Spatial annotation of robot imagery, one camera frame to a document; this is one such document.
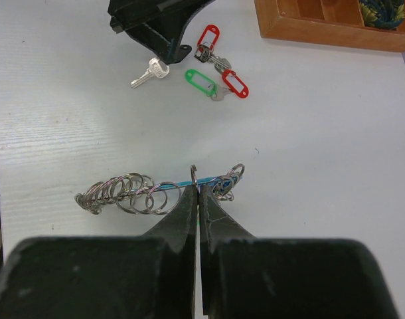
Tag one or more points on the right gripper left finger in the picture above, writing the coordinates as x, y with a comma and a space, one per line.
148, 276

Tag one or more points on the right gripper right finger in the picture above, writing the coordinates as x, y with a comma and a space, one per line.
248, 277

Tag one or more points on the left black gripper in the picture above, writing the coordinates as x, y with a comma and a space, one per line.
157, 25

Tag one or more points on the black tag key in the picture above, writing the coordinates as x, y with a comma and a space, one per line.
157, 68

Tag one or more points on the red tag key left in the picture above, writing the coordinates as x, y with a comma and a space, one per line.
205, 49

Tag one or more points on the red tag key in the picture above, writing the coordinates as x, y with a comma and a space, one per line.
235, 84
205, 49

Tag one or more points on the green tag key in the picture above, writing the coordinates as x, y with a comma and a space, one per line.
209, 87

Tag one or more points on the red tag key right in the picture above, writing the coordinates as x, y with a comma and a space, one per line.
235, 84

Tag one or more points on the wooden compartment tray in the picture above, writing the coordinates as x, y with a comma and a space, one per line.
337, 23

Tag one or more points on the green blue rolled belt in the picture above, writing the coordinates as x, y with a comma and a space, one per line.
382, 14

